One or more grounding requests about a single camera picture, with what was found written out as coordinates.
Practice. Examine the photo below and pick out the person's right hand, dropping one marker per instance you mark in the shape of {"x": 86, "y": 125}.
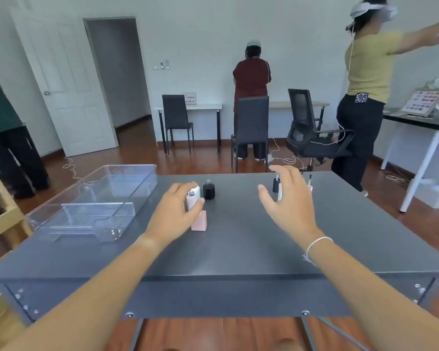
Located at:
{"x": 292, "y": 212}

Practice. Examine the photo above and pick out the person's left hand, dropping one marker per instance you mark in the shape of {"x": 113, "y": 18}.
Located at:
{"x": 172, "y": 215}

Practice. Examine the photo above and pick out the light pink round bottle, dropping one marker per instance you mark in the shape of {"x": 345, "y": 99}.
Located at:
{"x": 192, "y": 202}

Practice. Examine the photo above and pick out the pink square nail polish bottle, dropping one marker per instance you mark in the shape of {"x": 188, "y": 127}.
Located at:
{"x": 200, "y": 222}

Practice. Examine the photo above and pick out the lilac ribbed brush cap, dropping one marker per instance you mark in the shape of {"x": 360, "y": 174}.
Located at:
{"x": 310, "y": 187}

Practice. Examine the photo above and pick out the black brush cap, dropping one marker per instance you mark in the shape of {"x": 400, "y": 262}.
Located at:
{"x": 276, "y": 186}

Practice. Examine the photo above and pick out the black nail polish bottle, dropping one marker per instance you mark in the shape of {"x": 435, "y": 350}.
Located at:
{"x": 209, "y": 191}

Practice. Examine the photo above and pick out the clear plastic organizer tray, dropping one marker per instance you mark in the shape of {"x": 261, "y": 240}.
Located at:
{"x": 106, "y": 186}

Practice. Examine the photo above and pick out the person's left forearm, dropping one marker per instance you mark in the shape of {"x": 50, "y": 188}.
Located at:
{"x": 95, "y": 299}

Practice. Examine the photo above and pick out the person's right forearm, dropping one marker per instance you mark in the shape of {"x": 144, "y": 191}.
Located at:
{"x": 369, "y": 299}

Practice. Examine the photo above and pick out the person's right leg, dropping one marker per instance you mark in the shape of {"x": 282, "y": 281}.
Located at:
{"x": 291, "y": 345}

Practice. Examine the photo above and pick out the white box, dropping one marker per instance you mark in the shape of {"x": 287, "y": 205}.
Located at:
{"x": 435, "y": 195}

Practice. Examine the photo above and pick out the white power strip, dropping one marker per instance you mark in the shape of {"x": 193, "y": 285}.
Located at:
{"x": 270, "y": 158}

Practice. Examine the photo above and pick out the grey table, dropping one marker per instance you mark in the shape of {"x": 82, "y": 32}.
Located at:
{"x": 241, "y": 252}

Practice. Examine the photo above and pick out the clear plastic divider insert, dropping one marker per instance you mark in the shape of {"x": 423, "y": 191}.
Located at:
{"x": 95, "y": 219}

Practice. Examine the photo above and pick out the black dining chair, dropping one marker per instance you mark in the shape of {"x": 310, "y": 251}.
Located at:
{"x": 173, "y": 113}
{"x": 252, "y": 120}

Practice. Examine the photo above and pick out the black mesh office chair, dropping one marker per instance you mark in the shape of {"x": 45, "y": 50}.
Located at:
{"x": 301, "y": 105}

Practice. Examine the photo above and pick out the wooden desk with black legs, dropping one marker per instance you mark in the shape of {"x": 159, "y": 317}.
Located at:
{"x": 281, "y": 104}

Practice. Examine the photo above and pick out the white desk with black legs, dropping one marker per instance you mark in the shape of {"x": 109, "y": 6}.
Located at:
{"x": 205, "y": 105}

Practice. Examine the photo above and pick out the white socket panel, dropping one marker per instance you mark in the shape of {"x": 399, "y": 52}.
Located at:
{"x": 189, "y": 98}

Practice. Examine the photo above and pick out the black-topped desk with white legs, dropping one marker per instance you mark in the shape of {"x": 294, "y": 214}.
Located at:
{"x": 424, "y": 122}

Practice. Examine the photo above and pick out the white panelled door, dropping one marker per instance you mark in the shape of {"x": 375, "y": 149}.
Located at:
{"x": 69, "y": 87}

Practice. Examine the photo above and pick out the light wooden rack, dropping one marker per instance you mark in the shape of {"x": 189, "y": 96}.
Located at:
{"x": 7, "y": 215}

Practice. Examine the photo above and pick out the colour sample board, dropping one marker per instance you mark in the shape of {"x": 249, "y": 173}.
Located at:
{"x": 422, "y": 100}

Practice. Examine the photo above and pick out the white wall switch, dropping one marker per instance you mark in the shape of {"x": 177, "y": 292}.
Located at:
{"x": 163, "y": 64}

